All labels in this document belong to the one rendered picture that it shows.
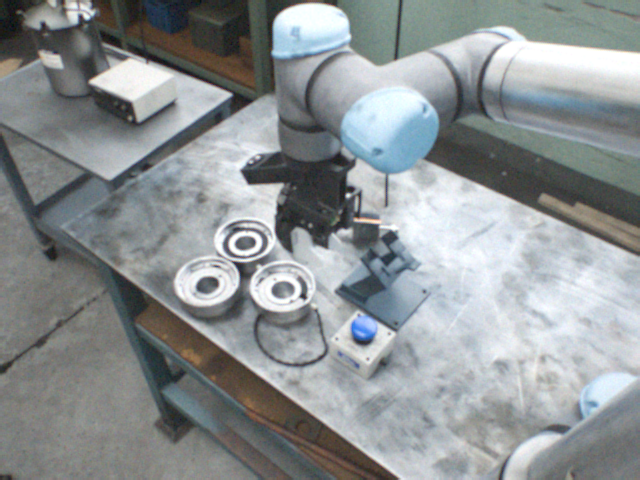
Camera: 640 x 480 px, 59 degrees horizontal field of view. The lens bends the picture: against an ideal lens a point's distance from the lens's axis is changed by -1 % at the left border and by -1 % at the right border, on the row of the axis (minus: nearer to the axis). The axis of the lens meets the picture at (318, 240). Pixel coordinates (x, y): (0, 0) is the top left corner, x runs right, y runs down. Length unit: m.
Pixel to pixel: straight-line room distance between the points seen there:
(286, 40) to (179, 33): 2.49
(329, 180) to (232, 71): 2.06
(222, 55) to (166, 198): 1.67
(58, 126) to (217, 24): 1.22
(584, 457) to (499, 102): 0.30
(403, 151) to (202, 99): 1.21
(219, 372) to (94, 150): 0.68
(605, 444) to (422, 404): 0.46
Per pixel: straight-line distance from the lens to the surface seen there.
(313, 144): 0.62
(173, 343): 1.25
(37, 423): 1.92
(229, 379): 1.18
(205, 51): 2.87
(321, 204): 0.68
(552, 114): 0.52
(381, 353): 0.87
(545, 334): 0.99
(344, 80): 0.53
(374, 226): 1.04
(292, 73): 0.58
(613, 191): 2.52
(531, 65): 0.54
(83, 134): 1.63
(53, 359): 2.02
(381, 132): 0.49
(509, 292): 1.03
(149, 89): 1.60
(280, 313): 0.91
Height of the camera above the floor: 1.56
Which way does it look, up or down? 46 degrees down
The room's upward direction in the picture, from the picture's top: straight up
